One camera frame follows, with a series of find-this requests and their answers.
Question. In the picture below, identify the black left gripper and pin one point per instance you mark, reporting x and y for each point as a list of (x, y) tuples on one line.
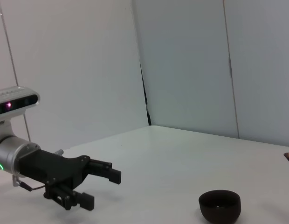
[(53, 168)]

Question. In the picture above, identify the small dark teacup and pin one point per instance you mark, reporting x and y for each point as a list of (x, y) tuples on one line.
[(219, 210)]

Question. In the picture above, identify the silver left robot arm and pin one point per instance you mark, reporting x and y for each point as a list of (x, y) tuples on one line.
[(11, 154)]

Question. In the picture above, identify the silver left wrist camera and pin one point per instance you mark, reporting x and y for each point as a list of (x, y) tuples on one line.
[(16, 102)]

